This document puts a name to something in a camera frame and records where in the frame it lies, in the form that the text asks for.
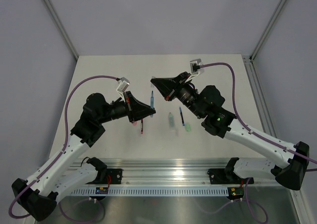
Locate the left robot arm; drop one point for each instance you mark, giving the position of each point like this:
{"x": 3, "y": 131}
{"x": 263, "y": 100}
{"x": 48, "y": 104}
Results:
{"x": 41, "y": 192}

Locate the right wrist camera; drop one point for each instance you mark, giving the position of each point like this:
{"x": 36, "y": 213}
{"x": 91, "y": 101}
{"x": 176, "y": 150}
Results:
{"x": 196, "y": 68}

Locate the aluminium corner post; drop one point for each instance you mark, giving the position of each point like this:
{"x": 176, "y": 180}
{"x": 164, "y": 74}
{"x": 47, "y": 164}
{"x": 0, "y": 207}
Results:
{"x": 268, "y": 28}
{"x": 60, "y": 27}

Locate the dark blue gel pen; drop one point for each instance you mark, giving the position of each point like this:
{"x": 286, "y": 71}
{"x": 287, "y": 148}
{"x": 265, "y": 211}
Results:
{"x": 182, "y": 117}

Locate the left controller board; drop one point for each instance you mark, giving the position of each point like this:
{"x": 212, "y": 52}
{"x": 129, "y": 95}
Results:
{"x": 101, "y": 191}

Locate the controller board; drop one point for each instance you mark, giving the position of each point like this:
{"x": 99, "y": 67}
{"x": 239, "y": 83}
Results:
{"x": 236, "y": 191}
{"x": 101, "y": 191}

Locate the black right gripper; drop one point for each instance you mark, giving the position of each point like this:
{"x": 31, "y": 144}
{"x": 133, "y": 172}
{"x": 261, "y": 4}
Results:
{"x": 167, "y": 86}

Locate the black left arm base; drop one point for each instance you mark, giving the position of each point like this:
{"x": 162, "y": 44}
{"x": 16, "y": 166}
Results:
{"x": 105, "y": 175}

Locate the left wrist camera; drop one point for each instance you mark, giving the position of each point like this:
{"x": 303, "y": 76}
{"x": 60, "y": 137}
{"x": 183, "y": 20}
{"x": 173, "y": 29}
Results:
{"x": 123, "y": 84}

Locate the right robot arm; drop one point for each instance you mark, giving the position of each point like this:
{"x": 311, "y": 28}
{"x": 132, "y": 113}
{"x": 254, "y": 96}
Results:
{"x": 284, "y": 162}

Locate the left aluminium corner post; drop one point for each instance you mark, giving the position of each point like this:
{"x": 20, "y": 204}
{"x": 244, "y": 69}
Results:
{"x": 60, "y": 27}

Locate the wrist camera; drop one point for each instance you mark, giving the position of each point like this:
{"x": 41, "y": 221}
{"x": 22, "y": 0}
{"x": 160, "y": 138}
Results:
{"x": 196, "y": 68}
{"x": 123, "y": 84}

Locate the light blue pen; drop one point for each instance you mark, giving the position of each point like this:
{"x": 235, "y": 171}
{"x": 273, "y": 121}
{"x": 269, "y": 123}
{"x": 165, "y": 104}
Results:
{"x": 152, "y": 100}

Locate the right controller board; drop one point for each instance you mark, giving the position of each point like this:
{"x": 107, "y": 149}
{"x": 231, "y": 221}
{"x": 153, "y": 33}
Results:
{"x": 236, "y": 191}

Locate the white slotted cable duct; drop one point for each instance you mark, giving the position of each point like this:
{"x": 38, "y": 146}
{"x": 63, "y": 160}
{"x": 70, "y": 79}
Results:
{"x": 156, "y": 191}

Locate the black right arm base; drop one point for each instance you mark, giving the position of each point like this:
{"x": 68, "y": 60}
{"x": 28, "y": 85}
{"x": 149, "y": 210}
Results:
{"x": 226, "y": 175}

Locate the right side aluminium rail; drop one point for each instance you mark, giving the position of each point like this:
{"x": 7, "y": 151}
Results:
{"x": 262, "y": 108}

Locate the green highlighter pen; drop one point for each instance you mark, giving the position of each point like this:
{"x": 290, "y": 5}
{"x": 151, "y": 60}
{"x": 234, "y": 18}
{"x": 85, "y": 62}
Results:
{"x": 171, "y": 120}

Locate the right aluminium corner post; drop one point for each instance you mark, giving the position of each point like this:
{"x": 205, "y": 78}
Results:
{"x": 268, "y": 28}

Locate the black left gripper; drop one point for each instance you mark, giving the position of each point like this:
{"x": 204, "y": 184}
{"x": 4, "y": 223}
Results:
{"x": 136, "y": 110}

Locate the aluminium rail frame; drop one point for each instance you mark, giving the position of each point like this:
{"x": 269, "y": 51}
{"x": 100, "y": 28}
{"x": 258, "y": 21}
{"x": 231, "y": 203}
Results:
{"x": 163, "y": 172}

